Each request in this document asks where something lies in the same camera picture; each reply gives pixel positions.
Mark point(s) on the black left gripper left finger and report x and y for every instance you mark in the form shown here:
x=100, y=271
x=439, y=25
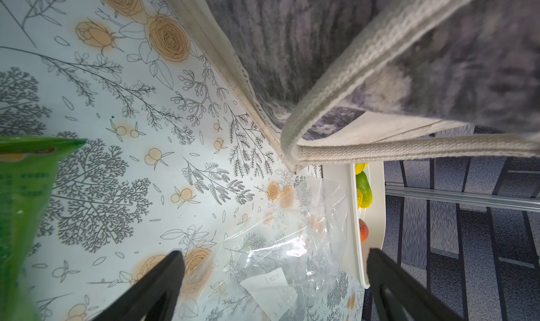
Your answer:
x=154, y=297

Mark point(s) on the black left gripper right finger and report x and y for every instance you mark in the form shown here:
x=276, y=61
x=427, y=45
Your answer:
x=398, y=295

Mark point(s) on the clear zip-top bag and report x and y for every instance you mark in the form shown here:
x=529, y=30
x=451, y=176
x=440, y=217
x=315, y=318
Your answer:
x=275, y=265

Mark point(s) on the yellow mango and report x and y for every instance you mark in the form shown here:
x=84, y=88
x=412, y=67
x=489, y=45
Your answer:
x=359, y=167

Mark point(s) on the red mango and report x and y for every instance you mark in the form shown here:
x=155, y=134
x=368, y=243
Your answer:
x=364, y=231

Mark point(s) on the green mango near tote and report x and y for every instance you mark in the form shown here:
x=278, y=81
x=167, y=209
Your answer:
x=364, y=191

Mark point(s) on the green chip bag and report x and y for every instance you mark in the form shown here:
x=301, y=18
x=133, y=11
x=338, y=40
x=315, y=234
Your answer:
x=29, y=166

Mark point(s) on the beige canvas tote bag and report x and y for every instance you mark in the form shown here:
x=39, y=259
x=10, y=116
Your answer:
x=342, y=81

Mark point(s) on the white serving dish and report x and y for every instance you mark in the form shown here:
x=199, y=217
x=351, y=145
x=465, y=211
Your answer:
x=356, y=253

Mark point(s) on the floral table mat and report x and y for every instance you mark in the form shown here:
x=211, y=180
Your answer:
x=126, y=76

